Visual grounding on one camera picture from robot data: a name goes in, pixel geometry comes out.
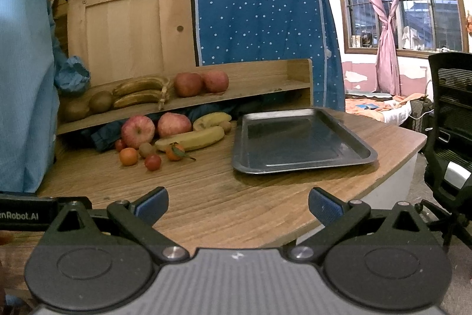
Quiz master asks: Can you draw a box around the red cherry tomato front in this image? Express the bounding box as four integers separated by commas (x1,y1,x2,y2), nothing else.
144,154,162,172

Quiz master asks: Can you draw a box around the red cherry tomato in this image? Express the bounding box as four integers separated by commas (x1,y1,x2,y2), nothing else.
114,139,126,153
144,154,162,172

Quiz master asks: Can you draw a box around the plain orange mandarin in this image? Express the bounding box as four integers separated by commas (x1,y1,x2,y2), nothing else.
118,147,139,166

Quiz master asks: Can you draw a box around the mandarin with green leaf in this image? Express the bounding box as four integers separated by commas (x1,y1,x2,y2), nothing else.
165,142,195,161

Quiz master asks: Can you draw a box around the red apple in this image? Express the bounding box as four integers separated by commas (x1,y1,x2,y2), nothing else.
121,115,155,149
157,112,192,138

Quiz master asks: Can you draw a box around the long yellow banana front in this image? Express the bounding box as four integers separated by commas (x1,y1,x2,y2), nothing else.
154,126,225,152

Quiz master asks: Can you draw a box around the curved yellow banana back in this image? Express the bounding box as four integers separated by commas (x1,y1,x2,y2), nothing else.
193,112,232,131

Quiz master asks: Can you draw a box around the person left hand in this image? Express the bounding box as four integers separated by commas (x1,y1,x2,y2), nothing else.
0,231,14,245

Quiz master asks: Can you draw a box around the red cherry tomato back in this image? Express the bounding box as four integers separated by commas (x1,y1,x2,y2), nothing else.
114,139,126,153

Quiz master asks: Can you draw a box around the metal baking tray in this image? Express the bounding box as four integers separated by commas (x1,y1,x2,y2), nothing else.
232,108,378,175

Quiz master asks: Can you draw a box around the light blue hanging shirt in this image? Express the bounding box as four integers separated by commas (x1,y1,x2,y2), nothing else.
1,0,59,193

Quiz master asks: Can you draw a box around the shelf kiwi left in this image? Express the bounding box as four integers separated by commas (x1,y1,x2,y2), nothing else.
60,98,90,122

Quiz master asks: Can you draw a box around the shelf kiwi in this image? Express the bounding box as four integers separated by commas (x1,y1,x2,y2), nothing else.
89,91,114,113
60,98,90,122

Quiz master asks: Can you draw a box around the black office chair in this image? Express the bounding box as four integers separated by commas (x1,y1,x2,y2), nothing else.
414,52,472,247

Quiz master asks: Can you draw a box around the shelf kiwi right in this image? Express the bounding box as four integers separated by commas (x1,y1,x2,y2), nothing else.
89,91,114,113

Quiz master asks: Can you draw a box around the bed with orange bedding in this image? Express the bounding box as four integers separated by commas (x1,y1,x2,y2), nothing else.
345,93,434,133

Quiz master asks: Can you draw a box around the wooden desk shelf riser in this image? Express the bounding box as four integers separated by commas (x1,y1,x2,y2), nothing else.
57,58,314,135

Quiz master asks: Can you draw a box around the shelf apple left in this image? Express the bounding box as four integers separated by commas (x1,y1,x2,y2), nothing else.
173,73,203,97

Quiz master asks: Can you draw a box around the shelf apple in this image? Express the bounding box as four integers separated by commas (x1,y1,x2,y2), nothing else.
201,70,230,94
173,73,203,97

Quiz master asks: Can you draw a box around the crumpled blue cloth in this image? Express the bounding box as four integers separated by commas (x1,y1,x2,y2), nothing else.
54,56,91,97

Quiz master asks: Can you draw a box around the shelf apple right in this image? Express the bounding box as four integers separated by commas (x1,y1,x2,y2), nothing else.
201,70,230,94

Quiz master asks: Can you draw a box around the barred window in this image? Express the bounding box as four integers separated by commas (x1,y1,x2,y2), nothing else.
340,0,471,58

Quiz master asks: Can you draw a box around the blue dotted fabric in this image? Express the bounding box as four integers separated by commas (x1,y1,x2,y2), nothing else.
194,0,345,111

